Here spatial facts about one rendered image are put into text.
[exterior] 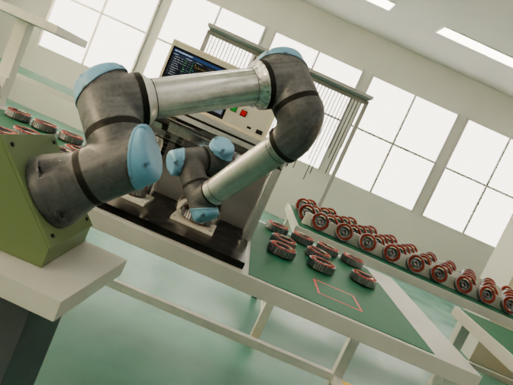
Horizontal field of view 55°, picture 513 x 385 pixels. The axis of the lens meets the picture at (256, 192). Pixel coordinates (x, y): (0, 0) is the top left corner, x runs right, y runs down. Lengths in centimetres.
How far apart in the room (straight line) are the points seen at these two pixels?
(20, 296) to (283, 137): 62
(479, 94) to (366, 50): 196
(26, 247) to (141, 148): 28
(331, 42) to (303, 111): 715
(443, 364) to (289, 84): 96
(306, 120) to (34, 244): 61
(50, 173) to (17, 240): 14
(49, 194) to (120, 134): 17
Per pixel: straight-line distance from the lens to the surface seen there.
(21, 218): 100
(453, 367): 165
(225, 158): 142
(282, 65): 116
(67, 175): 98
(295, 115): 111
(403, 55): 845
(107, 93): 101
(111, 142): 96
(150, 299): 251
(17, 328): 104
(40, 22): 228
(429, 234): 869
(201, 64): 180
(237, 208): 192
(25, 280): 94
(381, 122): 828
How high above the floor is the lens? 114
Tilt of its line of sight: 6 degrees down
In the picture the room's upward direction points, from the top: 24 degrees clockwise
